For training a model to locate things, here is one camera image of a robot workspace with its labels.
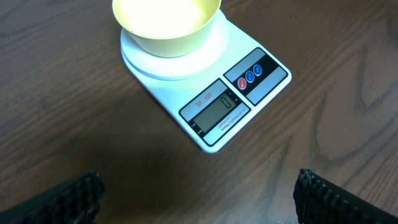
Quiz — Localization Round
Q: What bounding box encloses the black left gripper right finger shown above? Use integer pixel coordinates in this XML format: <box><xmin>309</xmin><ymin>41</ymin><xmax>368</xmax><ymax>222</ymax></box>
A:
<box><xmin>293</xmin><ymin>168</ymin><xmax>397</xmax><ymax>224</ymax></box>

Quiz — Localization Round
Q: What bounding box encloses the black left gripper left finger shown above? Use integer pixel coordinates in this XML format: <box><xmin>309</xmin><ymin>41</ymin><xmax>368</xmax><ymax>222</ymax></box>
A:
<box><xmin>1</xmin><ymin>170</ymin><xmax>104</xmax><ymax>224</ymax></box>

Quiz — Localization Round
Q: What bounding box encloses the white digital kitchen scale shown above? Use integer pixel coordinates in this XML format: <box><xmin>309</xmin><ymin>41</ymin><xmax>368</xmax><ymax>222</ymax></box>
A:
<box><xmin>120</xmin><ymin>11</ymin><xmax>292</xmax><ymax>153</ymax></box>

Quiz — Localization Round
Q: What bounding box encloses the yellow bowl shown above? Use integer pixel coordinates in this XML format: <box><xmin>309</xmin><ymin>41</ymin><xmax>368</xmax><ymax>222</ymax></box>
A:
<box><xmin>112</xmin><ymin>0</ymin><xmax>221</xmax><ymax>58</ymax></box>

